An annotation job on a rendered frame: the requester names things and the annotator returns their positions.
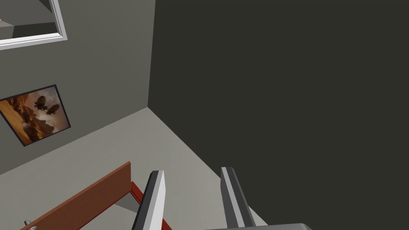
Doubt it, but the framed orange landscape picture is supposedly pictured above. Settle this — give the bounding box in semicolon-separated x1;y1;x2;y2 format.
0;84;71;147

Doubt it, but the brown wooden door leaf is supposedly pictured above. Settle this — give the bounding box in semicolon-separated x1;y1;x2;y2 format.
20;161;132;230

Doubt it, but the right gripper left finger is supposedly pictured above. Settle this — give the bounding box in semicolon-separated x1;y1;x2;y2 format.
131;170;166;230

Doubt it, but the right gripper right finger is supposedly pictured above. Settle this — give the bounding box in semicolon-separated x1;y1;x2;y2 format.
220;167;256;229

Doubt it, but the white framed window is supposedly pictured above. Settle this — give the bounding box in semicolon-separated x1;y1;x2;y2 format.
0;0;68;51

